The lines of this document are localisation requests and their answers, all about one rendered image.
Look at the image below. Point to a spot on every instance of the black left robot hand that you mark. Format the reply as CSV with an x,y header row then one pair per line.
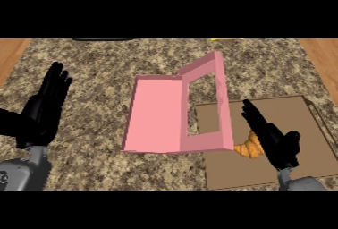
x,y
41,113

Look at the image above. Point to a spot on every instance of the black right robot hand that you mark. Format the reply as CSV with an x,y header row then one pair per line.
x,y
271,140

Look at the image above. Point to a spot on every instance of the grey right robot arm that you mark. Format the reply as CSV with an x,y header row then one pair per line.
x,y
296,181

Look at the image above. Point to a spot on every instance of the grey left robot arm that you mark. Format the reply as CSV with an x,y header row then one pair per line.
x,y
23,170

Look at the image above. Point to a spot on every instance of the brown flat tray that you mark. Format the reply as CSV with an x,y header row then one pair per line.
x,y
264,140

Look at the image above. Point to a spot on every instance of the golden brown croissant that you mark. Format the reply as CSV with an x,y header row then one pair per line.
x,y
249,146

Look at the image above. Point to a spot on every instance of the pink cardboard box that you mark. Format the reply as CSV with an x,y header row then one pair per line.
x,y
180,113

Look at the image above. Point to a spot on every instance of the yellow object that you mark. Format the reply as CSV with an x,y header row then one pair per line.
x,y
225,39

